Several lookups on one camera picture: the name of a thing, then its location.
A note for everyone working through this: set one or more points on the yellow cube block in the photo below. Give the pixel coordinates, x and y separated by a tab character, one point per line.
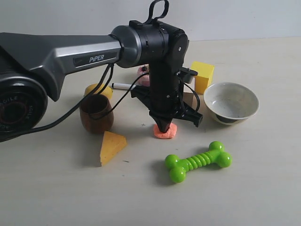
204	77

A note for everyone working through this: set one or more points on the black white marker pen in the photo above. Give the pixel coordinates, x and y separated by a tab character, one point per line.
122	86

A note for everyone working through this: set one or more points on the orange squishy lump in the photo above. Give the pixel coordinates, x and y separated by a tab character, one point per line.
171	132

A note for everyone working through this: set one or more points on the green toy bone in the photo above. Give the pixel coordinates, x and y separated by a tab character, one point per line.
178	167

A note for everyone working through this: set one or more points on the brown wooden cup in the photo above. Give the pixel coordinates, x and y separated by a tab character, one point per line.
96	115

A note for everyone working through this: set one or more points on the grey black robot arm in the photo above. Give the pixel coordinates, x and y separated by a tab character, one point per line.
33	68

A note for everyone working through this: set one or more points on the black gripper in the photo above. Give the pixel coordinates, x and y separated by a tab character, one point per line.
164	108

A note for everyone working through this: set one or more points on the plain wooden cube block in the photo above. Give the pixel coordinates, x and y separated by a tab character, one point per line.
188	98

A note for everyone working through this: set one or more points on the white ceramic bowl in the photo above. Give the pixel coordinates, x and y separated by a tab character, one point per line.
230	103

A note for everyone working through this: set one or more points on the pink toy cake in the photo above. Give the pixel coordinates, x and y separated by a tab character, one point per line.
145	79

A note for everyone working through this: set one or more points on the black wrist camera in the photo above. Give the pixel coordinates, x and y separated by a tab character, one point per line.
187	75

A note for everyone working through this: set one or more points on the yellow cheese wedge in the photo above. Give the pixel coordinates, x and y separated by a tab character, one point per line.
112	144

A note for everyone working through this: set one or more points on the yellow lemon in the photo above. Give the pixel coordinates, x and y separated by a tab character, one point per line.
106	92

